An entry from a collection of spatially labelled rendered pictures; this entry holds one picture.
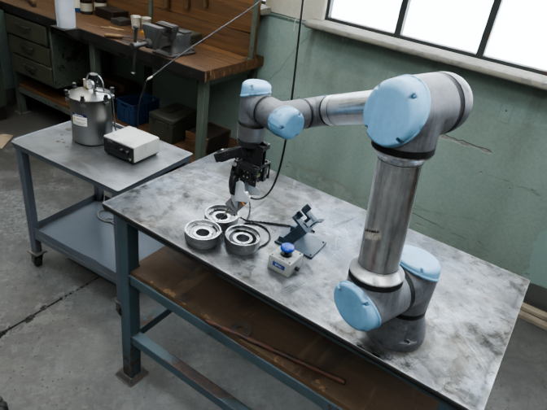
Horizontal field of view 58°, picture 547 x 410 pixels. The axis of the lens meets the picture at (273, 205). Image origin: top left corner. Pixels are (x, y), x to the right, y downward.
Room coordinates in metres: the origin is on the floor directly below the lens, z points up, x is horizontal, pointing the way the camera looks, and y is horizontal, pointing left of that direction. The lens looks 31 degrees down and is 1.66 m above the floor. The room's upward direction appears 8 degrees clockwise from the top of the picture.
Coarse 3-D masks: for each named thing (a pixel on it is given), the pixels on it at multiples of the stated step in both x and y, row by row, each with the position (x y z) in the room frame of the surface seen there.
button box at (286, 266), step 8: (272, 256) 1.09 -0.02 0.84; (280, 256) 1.10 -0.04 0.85; (288, 256) 1.10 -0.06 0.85; (296, 256) 1.11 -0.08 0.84; (272, 264) 1.09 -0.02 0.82; (280, 264) 1.08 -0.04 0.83; (288, 264) 1.07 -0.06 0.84; (296, 264) 1.10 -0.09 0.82; (280, 272) 1.08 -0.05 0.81; (288, 272) 1.07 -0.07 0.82
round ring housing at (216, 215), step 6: (216, 204) 1.32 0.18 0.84; (222, 204) 1.33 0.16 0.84; (210, 210) 1.31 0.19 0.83; (204, 216) 1.26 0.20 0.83; (216, 216) 1.29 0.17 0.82; (228, 216) 1.28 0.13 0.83; (234, 216) 1.29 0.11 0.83; (216, 222) 1.23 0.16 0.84; (222, 222) 1.23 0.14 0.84; (228, 222) 1.24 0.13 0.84; (234, 222) 1.25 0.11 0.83; (222, 228) 1.23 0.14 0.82
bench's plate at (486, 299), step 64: (128, 192) 1.39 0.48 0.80; (192, 192) 1.45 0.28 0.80; (320, 192) 1.58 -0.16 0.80; (192, 256) 1.11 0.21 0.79; (256, 256) 1.14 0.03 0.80; (320, 256) 1.19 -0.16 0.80; (448, 256) 1.29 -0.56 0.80; (320, 320) 0.92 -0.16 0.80; (448, 320) 0.99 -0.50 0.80; (512, 320) 1.03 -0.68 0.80; (448, 384) 0.78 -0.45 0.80
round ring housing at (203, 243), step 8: (192, 224) 1.21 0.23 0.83; (200, 224) 1.22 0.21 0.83; (208, 224) 1.23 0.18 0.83; (216, 224) 1.22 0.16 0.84; (200, 232) 1.20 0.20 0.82; (208, 232) 1.19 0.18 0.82; (192, 240) 1.13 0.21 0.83; (200, 240) 1.13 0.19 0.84; (208, 240) 1.14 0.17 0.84; (216, 240) 1.15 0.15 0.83; (200, 248) 1.13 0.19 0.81; (208, 248) 1.14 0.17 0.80
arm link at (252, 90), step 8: (248, 80) 1.22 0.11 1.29; (256, 80) 1.22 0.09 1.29; (248, 88) 1.18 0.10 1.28; (256, 88) 1.17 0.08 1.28; (264, 88) 1.18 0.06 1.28; (240, 96) 1.19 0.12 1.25; (248, 96) 1.17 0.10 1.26; (256, 96) 1.17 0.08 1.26; (264, 96) 1.17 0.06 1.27; (272, 96) 1.18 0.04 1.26; (240, 104) 1.19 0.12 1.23; (248, 104) 1.17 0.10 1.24; (240, 112) 1.19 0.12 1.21; (248, 112) 1.16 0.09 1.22; (240, 120) 1.19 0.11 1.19; (248, 120) 1.17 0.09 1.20; (248, 128) 1.17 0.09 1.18; (256, 128) 1.17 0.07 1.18
